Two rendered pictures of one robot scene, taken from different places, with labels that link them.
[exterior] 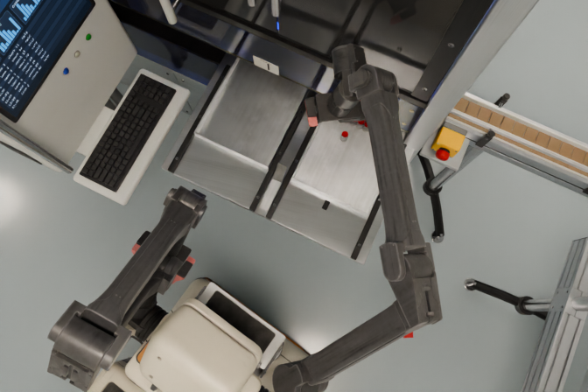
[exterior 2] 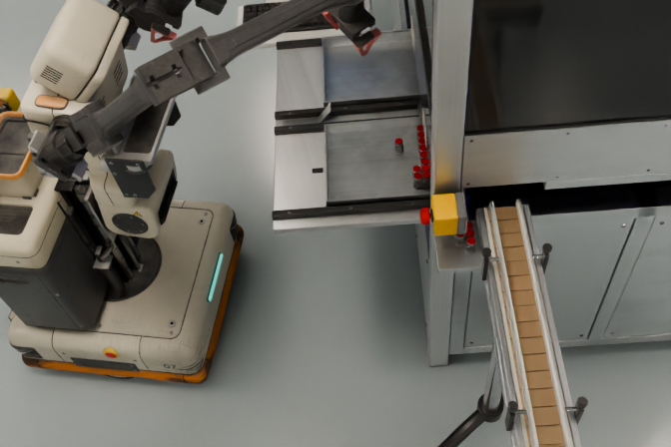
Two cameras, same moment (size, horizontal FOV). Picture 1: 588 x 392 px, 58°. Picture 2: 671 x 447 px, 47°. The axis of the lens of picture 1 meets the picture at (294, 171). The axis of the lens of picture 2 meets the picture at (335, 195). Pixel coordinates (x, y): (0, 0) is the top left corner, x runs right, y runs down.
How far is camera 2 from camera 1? 132 cm
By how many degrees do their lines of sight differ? 34
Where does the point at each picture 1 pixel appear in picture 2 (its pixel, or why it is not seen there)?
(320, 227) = (292, 177)
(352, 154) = (386, 166)
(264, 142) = (350, 95)
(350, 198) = (337, 186)
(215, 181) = (288, 80)
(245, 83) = (400, 54)
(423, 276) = (188, 70)
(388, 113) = not seen: outside the picture
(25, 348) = not seen: hidden behind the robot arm
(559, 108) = not seen: outside the picture
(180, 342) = (81, 6)
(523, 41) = not seen: outside the picture
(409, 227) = (225, 37)
